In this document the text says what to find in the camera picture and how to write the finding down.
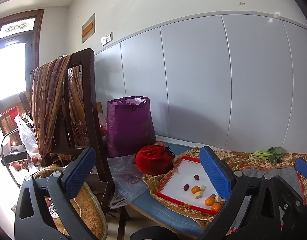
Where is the clear plastic bag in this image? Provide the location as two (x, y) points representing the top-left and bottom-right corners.
(91, 153), (149, 209)

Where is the wall sign plaque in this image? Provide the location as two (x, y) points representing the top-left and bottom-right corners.
(81, 14), (96, 43)

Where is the red velvet pouch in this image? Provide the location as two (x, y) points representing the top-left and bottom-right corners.
(135, 144), (175, 176)

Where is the gold brown velvet cloth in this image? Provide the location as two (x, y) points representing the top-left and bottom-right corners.
(142, 150), (307, 232)

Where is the white wall switch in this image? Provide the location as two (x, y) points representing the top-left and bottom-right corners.
(101, 32), (113, 46)

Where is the dark wooden chair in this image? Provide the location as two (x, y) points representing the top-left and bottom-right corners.
(42, 48), (130, 239)

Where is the red box lid tray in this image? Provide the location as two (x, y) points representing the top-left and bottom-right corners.
(157, 156), (226, 215)

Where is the large orange tangerine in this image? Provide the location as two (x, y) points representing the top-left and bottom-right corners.
(191, 186), (201, 194)

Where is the woven chair seat cushion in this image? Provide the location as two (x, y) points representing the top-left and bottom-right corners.
(32, 164), (109, 240)

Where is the black metal chair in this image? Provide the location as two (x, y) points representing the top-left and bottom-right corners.
(0, 128), (28, 189)

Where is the purple shopping bag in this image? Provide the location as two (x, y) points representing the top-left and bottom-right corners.
(107, 96), (156, 158)

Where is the grey felt mat red trim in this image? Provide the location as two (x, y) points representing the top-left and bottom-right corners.
(222, 171), (305, 239)

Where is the white plastic bag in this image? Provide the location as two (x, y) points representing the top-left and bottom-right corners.
(14, 115), (42, 174)

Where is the green bok choy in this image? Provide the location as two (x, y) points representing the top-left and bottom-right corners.
(249, 147), (285, 164)

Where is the striped brown scarf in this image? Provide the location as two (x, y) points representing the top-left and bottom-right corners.
(32, 54), (89, 157)

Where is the apple behind pouch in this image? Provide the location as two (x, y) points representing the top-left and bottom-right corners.
(154, 141), (165, 146)

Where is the wooden framed window door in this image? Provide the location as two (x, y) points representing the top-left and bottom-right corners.
(0, 9), (44, 128)

